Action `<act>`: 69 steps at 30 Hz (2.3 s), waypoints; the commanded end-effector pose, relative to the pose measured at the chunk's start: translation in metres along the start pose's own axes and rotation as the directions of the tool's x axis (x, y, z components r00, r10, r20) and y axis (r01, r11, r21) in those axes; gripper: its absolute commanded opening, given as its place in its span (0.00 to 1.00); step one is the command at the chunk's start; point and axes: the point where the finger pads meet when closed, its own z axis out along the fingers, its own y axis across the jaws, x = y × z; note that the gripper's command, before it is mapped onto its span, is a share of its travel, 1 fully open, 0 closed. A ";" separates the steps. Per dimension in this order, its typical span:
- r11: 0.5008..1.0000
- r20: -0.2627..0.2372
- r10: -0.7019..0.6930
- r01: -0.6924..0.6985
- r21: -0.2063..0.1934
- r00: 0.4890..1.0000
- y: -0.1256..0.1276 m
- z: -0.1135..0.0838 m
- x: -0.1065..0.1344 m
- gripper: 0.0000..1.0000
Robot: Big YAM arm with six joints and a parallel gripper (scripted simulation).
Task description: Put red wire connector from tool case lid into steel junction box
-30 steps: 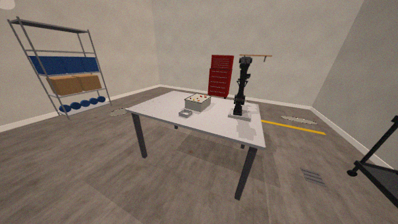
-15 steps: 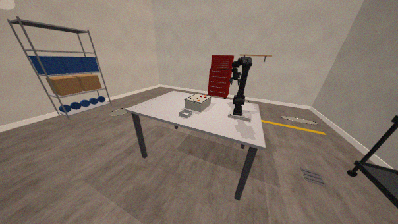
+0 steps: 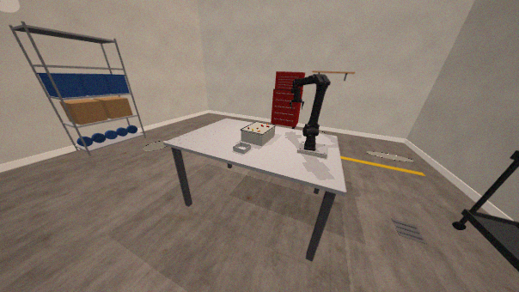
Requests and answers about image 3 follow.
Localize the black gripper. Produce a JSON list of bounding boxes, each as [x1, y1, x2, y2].
[[290, 94, 304, 108]]

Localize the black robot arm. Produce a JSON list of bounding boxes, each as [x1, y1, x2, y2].
[[291, 74, 331, 151]]

